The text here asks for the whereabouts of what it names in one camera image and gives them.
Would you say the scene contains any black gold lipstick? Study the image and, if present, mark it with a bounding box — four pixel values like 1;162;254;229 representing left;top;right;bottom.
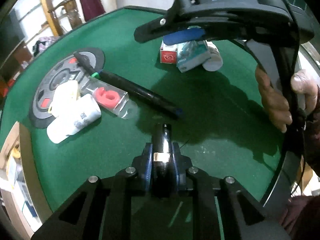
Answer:
150;124;174;197

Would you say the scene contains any maroon sleeve right forearm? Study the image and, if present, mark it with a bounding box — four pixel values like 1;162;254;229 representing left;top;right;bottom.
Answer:
278;84;320;235

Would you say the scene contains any person's right hand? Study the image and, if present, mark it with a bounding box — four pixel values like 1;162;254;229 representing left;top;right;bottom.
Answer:
255;65;319;133

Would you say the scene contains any teal white tissue pack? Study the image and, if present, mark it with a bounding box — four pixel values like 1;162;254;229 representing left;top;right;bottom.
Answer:
176;41;210;73

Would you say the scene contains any white red medicine box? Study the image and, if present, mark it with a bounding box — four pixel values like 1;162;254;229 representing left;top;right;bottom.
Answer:
159;41;178;64

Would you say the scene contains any white pill bottle red label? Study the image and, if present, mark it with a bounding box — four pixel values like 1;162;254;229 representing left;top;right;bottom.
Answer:
202;42;223;72

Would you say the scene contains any black marker blue cap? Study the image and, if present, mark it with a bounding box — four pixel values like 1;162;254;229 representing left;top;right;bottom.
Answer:
98;69;184;120

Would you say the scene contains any cardboard storage box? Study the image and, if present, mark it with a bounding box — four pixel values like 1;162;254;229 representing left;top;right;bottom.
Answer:
1;122;53;239

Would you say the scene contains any red number six candle pack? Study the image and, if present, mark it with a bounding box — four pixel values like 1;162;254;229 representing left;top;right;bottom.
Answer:
79;76;138;119

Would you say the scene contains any maroon cloth on chair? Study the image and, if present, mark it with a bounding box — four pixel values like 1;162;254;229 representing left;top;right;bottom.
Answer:
80;0;105;22

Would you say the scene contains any white plastic bottle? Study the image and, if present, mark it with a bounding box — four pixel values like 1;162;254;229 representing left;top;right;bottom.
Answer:
47;94;101;144

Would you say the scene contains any black marker green cap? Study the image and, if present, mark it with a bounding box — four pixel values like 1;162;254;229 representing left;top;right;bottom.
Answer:
73;51;99;78

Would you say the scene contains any wooden chair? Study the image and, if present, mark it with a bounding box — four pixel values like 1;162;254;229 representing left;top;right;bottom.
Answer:
48;0;82;34

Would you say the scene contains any cream tape roll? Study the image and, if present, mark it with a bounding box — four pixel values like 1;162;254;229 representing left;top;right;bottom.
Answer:
48;80;80;118

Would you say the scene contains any wooden shelf cabinet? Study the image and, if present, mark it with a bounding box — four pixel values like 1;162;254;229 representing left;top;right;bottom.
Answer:
1;0;84;98

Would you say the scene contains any grey round table centre disc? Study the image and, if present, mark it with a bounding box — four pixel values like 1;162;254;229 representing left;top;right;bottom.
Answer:
28;47;106;129

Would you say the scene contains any pile of clothes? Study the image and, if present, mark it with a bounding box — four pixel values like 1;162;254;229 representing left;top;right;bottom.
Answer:
32;36;59;57

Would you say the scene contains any black television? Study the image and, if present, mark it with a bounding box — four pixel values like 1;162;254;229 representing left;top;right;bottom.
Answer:
0;9;25;68

